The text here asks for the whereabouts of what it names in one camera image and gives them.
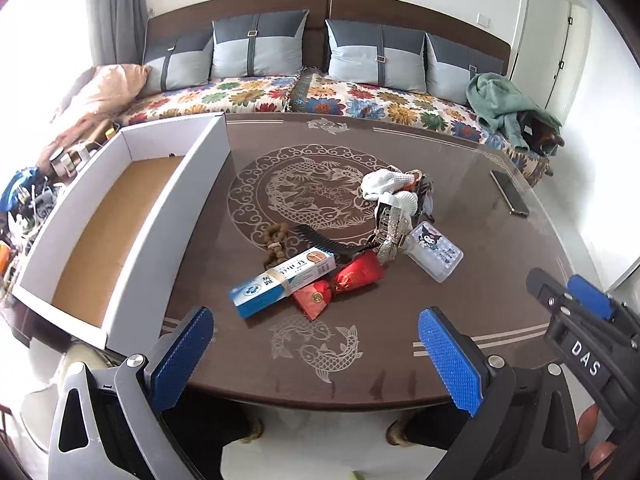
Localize floral sofa cover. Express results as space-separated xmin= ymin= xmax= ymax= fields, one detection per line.
xmin=285 ymin=67 xmax=551 ymax=188
xmin=115 ymin=74 xmax=301 ymax=128

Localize rhinestone bow hair clip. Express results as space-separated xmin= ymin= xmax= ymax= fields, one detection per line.
xmin=374 ymin=200 xmax=416 ymax=264

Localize red satin pouch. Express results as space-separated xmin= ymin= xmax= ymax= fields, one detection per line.
xmin=332 ymin=251 xmax=386 ymax=295

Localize pink pillow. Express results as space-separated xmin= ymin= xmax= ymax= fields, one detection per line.
xmin=37 ymin=63 xmax=153 ymax=171

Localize smartphone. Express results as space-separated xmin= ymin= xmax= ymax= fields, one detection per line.
xmin=490 ymin=170 xmax=530 ymax=218

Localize person's leg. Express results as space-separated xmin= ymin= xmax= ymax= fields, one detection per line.
xmin=385 ymin=405 xmax=473 ymax=451
xmin=162 ymin=392 xmax=266 ymax=453

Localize person's right leg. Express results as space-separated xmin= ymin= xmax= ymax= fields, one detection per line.
xmin=385 ymin=405 xmax=473 ymax=451

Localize grey two-tone pillow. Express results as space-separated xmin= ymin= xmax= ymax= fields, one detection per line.
xmin=325 ymin=19 xmax=428 ymax=93
xmin=425 ymin=32 xmax=506 ymax=106
xmin=210 ymin=9 xmax=311 ymax=80
xmin=142 ymin=27 xmax=216 ymax=97

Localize black comb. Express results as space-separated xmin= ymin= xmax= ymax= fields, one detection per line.
xmin=291 ymin=224 xmax=381 ymax=266

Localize green cloth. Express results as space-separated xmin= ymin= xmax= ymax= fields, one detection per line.
xmin=466 ymin=72 xmax=563 ymax=151

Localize grey curtain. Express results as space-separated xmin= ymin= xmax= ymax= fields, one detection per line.
xmin=85 ymin=0 xmax=151 ymax=68

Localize orange round object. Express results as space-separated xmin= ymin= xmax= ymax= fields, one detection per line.
xmin=577 ymin=404 xmax=621 ymax=476

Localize wooden bead bracelet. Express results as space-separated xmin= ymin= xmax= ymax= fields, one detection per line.
xmin=260 ymin=221 xmax=291 ymax=268

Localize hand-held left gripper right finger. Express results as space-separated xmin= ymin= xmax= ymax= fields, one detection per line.
xmin=417 ymin=306 xmax=596 ymax=480

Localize dark eyeglasses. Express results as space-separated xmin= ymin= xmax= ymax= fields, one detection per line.
xmin=400 ymin=170 xmax=437 ymax=228

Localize person's left leg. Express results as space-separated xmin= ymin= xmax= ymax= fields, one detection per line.
xmin=162 ymin=392 xmax=266 ymax=453

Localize red charm packet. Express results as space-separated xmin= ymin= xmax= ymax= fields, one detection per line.
xmin=291 ymin=282 xmax=333 ymax=322

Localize white cardboard box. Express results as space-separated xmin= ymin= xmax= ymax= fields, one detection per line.
xmin=11 ymin=112 xmax=232 ymax=352

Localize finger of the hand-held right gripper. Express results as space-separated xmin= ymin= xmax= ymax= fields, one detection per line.
xmin=526 ymin=267 xmax=577 ymax=313
xmin=567 ymin=274 xmax=640 ymax=326

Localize dark wooden sofa armrest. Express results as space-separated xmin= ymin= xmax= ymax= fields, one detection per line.
xmin=517 ymin=110 xmax=566 ymax=158

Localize white door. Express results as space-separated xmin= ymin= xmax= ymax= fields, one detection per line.
xmin=520 ymin=0 xmax=593 ymax=126

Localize white sock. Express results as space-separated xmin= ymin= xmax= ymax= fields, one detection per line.
xmin=382 ymin=191 xmax=420 ymax=218
xmin=360 ymin=169 xmax=416 ymax=200

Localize white plastic stool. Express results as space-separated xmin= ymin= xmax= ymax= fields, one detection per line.
xmin=20 ymin=342 xmax=126 ymax=461

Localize clear cartoon print plastic case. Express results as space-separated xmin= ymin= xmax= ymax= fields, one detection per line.
xmin=402 ymin=221 xmax=465 ymax=283

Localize brown wooden sofa backrest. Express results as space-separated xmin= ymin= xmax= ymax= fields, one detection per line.
xmin=330 ymin=0 xmax=512 ymax=78
xmin=145 ymin=0 xmax=330 ymax=68

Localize blue white toothpaste box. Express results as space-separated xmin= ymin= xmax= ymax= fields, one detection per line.
xmin=229 ymin=249 xmax=337 ymax=319

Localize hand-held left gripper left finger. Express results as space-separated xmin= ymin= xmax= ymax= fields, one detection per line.
xmin=47 ymin=306 xmax=216 ymax=480

